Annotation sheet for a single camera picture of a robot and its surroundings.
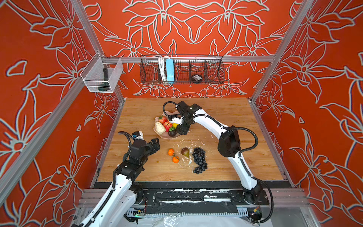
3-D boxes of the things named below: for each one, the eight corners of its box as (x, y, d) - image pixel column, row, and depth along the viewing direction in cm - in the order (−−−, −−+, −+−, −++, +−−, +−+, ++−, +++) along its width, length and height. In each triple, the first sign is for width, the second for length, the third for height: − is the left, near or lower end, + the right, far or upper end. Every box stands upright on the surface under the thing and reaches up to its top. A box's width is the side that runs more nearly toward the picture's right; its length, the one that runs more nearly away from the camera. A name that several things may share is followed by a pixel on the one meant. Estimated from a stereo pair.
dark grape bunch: (193, 173, 82) (194, 171, 79) (192, 150, 92) (192, 147, 89) (207, 173, 82) (208, 171, 79) (204, 150, 92) (205, 147, 89)
